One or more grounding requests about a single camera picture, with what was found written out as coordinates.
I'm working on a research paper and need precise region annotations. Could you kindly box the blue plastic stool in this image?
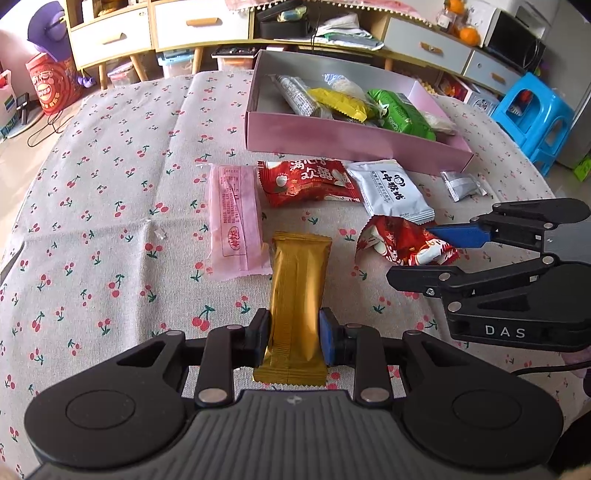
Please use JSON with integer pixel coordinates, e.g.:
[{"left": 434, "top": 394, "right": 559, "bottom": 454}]
[{"left": 489, "top": 71, "right": 587, "bottom": 178}]

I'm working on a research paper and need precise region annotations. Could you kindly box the white round stand base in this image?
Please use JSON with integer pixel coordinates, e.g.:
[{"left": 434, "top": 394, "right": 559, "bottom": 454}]
[{"left": 7, "top": 92, "right": 49, "bottom": 139}]

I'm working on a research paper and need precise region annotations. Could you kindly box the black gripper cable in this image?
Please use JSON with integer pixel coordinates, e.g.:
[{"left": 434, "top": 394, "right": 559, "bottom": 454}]
[{"left": 507, "top": 363, "right": 591, "bottom": 377}]

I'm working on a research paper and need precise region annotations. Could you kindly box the small clear storage box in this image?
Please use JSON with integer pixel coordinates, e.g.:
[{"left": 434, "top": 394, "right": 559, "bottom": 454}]
[{"left": 108, "top": 60, "right": 139, "bottom": 86}]

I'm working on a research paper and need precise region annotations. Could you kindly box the black storage case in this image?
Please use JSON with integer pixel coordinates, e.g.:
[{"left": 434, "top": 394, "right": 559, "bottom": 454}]
[{"left": 256, "top": 0, "right": 311, "bottom": 38}]

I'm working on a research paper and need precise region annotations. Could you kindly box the wooden cabinet with grey drawers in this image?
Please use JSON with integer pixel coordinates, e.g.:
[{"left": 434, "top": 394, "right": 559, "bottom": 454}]
[{"left": 254, "top": 14, "right": 527, "bottom": 95}]

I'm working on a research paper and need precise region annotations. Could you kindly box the gold snack packet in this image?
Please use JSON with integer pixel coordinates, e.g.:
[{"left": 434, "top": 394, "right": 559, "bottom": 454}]
[{"left": 252, "top": 232, "right": 334, "bottom": 387}]

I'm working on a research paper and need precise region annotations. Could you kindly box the white snack packet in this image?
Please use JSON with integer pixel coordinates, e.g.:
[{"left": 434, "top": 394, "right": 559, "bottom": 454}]
[{"left": 345, "top": 159, "right": 435, "bottom": 225}]

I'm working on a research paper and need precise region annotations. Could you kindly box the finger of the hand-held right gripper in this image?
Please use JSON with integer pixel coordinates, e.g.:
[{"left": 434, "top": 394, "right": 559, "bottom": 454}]
[
  {"left": 427, "top": 199, "right": 561, "bottom": 254},
  {"left": 386, "top": 253, "right": 561, "bottom": 308}
]

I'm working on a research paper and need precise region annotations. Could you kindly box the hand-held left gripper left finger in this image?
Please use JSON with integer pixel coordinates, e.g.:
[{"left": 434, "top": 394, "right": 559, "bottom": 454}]
[{"left": 115, "top": 308, "right": 271, "bottom": 408}]

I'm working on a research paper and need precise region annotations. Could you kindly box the red printed bucket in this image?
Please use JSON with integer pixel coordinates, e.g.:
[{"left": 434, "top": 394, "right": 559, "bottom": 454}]
[{"left": 25, "top": 53, "right": 86, "bottom": 116}]

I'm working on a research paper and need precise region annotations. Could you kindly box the red snack packet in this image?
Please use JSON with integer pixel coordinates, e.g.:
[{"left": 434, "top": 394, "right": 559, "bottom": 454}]
[
  {"left": 257, "top": 158, "right": 362, "bottom": 208},
  {"left": 355, "top": 215, "right": 459, "bottom": 267}
]

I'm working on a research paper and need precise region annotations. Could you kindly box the cherry print cloth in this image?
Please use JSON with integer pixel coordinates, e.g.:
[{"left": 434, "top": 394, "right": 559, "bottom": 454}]
[{"left": 0, "top": 69, "right": 591, "bottom": 480}]

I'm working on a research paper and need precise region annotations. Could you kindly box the black lidded clear storage box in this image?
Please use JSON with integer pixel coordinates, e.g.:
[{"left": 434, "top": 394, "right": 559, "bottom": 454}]
[{"left": 211, "top": 45, "right": 257, "bottom": 72}]

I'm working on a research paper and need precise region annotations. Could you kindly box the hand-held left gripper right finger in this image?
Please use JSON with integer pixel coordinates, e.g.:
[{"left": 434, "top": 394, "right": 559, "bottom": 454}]
[{"left": 318, "top": 307, "right": 472, "bottom": 407}]

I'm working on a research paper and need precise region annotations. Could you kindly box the wooden cabinet with white drawers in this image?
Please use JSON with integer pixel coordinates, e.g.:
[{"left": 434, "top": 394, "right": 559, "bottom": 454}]
[{"left": 65, "top": 0, "right": 257, "bottom": 88}]

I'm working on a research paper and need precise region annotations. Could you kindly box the pile of papers and bags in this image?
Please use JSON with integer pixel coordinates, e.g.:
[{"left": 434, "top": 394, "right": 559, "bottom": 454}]
[{"left": 314, "top": 13, "right": 385, "bottom": 51}]

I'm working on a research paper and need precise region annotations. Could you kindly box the yellow snack packet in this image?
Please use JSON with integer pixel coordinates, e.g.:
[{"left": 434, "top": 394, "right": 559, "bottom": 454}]
[{"left": 308, "top": 88, "right": 377, "bottom": 123}]

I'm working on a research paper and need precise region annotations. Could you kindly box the blue lidded clear storage box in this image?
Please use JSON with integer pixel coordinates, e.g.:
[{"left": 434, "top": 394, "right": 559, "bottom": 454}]
[{"left": 157, "top": 48, "right": 195, "bottom": 79}]

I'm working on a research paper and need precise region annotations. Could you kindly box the white microwave oven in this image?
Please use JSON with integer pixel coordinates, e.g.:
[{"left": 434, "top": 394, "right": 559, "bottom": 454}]
[{"left": 485, "top": 7, "right": 548, "bottom": 75}]

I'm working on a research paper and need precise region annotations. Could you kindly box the white patterned storage crate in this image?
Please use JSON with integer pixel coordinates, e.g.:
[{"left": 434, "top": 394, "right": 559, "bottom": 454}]
[{"left": 436, "top": 74, "right": 502, "bottom": 114}]

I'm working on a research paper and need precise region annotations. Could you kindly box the small silver snack packet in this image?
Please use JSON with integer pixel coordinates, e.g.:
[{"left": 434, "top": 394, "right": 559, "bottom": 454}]
[{"left": 440, "top": 169, "right": 489, "bottom": 203}]

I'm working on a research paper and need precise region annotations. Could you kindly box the pink snack packet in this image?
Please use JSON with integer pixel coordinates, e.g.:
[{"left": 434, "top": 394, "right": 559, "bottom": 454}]
[{"left": 205, "top": 164, "right": 274, "bottom": 283}]

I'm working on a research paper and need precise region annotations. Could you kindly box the pink tasselled cherry cloth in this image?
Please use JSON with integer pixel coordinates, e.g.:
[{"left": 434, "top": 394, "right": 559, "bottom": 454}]
[{"left": 225, "top": 0, "right": 444, "bottom": 24}]

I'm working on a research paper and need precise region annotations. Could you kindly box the green snack packet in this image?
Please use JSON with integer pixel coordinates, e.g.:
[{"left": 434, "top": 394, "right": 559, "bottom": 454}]
[{"left": 367, "top": 89, "right": 437, "bottom": 141}]

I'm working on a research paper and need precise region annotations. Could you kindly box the pink cardboard box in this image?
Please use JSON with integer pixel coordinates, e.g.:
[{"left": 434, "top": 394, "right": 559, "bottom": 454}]
[{"left": 245, "top": 50, "right": 475, "bottom": 176}]

